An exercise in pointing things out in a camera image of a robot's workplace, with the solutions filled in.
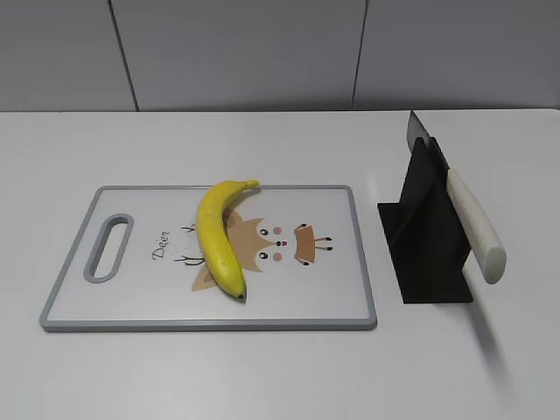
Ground yellow plastic banana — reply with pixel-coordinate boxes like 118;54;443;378
195;179;260;301

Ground white grey-rimmed cutting board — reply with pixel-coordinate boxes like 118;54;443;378
39;185;377;332

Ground white-handled kitchen knife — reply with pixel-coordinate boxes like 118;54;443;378
406;110;507;284

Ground black knife stand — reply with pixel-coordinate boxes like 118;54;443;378
377;137;473;304

